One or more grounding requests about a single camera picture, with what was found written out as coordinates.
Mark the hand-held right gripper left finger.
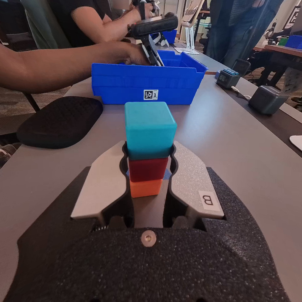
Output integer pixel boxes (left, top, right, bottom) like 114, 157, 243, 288
71, 141, 131, 227

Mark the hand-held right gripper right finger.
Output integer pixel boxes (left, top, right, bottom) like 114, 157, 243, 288
165, 140, 225, 228

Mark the red foam cube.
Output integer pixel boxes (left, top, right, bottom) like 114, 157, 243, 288
129, 157, 169, 182

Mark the orange foam cube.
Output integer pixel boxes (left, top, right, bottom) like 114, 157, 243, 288
129, 179, 164, 199

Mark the blue plastic bin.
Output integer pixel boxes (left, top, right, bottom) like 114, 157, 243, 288
151, 29, 178, 44
286, 35, 302, 49
91, 50, 208, 105

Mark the teal foam cube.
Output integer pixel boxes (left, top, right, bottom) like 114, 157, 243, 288
124, 101, 178, 160

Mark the person's left forearm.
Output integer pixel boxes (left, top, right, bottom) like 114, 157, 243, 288
0, 40, 130, 94

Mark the person's left hand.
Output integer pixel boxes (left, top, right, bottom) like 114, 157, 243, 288
118, 42, 152, 66

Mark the blue tape strip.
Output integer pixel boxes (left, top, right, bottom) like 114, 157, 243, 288
125, 168, 173, 182

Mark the white sign stand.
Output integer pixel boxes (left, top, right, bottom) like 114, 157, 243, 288
174, 0, 206, 55

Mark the black textured armrest pad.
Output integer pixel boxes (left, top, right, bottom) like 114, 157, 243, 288
17, 96, 104, 149

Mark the black power unit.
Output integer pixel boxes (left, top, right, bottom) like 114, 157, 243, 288
216, 69, 241, 90
248, 85, 289, 116

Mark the white stand base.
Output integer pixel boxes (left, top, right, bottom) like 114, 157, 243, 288
289, 135, 302, 151

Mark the black office chair frame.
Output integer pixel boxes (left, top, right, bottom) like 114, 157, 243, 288
21, 92, 42, 114

